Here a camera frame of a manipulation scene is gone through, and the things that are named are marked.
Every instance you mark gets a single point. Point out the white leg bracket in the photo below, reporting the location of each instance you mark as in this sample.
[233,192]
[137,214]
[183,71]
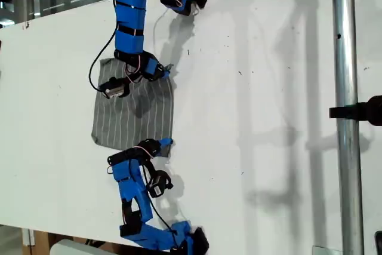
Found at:
[28,237]

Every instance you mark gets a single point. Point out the steel post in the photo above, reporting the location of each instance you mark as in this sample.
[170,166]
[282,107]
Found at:
[346,162]

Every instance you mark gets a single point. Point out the black device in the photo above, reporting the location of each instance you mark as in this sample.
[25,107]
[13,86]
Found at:
[378,243]

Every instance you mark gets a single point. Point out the grey white-striped towel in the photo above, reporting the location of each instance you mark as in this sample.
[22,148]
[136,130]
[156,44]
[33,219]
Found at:
[155,108]

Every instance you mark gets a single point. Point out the black clamp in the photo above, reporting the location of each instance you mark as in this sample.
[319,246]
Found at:
[358,113]

